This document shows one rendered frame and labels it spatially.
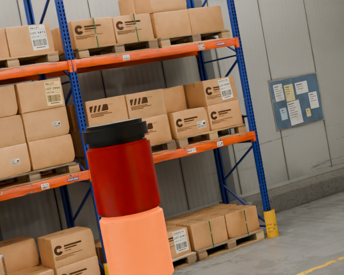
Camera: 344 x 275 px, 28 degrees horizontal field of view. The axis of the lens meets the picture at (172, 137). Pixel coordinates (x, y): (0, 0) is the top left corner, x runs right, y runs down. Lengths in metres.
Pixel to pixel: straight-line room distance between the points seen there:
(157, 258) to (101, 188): 0.07
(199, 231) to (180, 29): 2.86
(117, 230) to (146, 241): 0.02
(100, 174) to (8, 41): 8.05
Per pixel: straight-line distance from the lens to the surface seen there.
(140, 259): 0.52
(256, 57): 12.16
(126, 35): 9.24
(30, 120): 8.54
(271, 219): 10.32
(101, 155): 0.51
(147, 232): 0.52
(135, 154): 0.51
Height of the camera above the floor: 2.35
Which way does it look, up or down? 4 degrees down
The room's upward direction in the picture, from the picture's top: 10 degrees counter-clockwise
